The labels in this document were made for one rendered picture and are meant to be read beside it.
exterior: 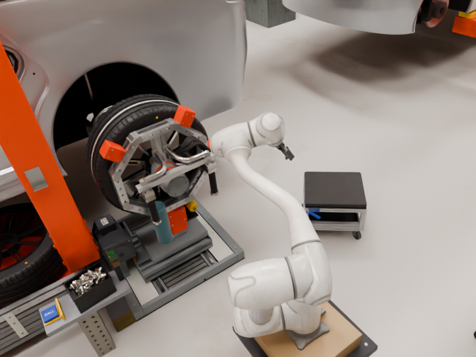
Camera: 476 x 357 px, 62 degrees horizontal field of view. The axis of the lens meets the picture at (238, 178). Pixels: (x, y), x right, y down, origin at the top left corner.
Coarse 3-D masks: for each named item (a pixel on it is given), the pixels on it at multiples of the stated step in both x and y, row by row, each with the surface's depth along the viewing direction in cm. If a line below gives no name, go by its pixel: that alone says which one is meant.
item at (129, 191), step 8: (184, 136) 236; (144, 152) 212; (184, 152) 243; (192, 152) 235; (136, 160) 211; (144, 160) 214; (176, 160) 248; (144, 168) 217; (128, 176) 215; (136, 176) 217; (144, 176) 222; (192, 176) 237; (128, 184) 237; (136, 184) 241; (128, 192) 225; (136, 192) 223; (160, 192) 238; (136, 200) 222; (144, 200) 227; (160, 200) 232
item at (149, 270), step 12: (132, 240) 273; (204, 240) 268; (144, 252) 264; (180, 252) 261; (192, 252) 262; (144, 264) 252; (156, 264) 255; (168, 264) 254; (144, 276) 248; (156, 276) 253
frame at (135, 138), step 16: (144, 128) 198; (160, 128) 197; (176, 128) 202; (192, 128) 215; (128, 144) 194; (128, 160) 196; (112, 176) 196; (192, 192) 231; (128, 208) 211; (144, 208) 217
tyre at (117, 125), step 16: (144, 96) 214; (160, 96) 219; (112, 112) 206; (128, 112) 201; (144, 112) 199; (160, 112) 202; (96, 128) 207; (112, 128) 198; (128, 128) 197; (96, 144) 203; (96, 160) 202; (96, 176) 205; (112, 192) 210
